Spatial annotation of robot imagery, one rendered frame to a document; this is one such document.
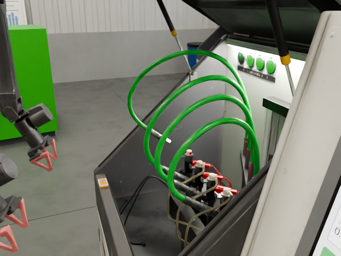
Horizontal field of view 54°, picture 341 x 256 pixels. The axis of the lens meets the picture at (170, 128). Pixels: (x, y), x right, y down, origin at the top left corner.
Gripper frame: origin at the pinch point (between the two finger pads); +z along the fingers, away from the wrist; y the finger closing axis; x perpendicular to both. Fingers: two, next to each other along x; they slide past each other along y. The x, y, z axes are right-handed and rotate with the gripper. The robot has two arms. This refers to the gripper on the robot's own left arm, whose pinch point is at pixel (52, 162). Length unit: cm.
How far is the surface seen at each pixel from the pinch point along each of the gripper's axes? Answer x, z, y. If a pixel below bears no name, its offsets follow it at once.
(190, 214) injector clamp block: -40, 22, -37
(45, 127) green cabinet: 102, 43, 280
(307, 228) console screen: -62, 8, -76
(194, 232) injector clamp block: -40, 22, -45
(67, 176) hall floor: 74, 74, 178
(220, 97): -62, -8, -44
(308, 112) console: -72, -7, -66
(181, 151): -48, -6, -54
